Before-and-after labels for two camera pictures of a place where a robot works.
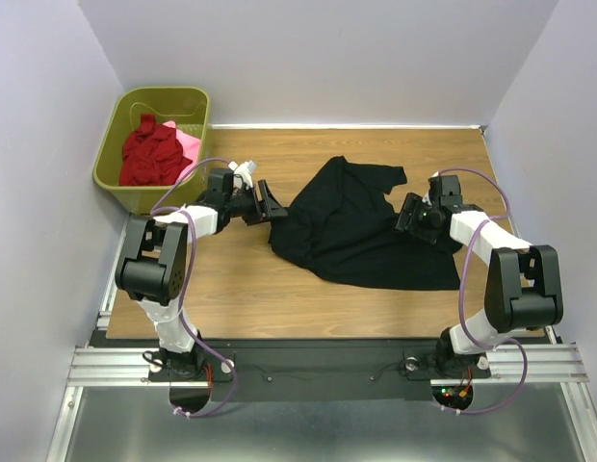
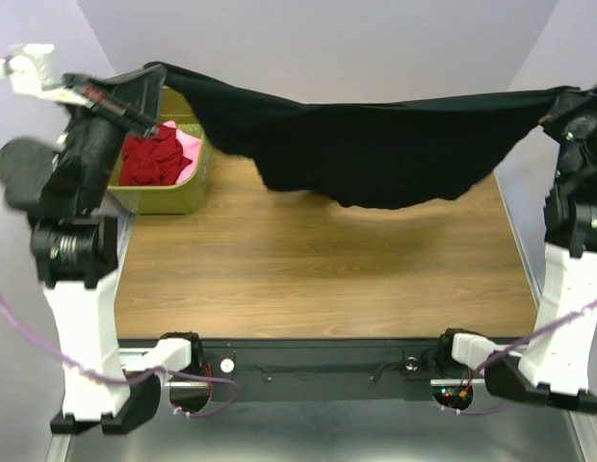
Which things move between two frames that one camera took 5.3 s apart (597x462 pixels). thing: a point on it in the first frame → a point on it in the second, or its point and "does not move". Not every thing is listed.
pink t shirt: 191,149 does not move
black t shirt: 342,219 → 376,154
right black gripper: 412,204 → 581,102
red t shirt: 152,155 does not move
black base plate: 322,371 does not move
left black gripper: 264,209 → 136,91
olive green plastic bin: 189,107 does not move
